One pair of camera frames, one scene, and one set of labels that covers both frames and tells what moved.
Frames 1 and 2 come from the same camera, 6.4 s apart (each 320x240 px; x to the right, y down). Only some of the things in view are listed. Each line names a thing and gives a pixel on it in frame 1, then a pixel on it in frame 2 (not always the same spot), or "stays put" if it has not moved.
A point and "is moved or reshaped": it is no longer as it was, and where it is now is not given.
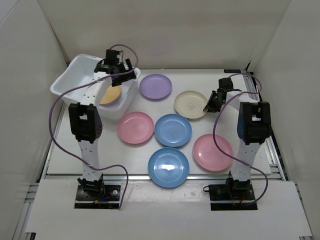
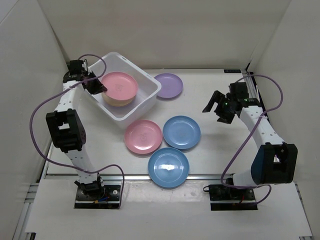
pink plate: x=208 y=156 to x=120 y=85
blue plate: x=173 y=130 is moved or reshaped
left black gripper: x=127 y=77 to x=99 y=88
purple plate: x=155 y=86 to x=172 y=85
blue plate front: x=168 y=167 stays put
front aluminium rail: x=143 y=177 stays put
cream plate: x=190 y=104 to x=114 y=102
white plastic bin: x=79 y=71 to x=148 y=86
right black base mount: x=234 y=195 stays put
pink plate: x=135 y=127 to x=143 y=136
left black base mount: x=96 y=195 stays put
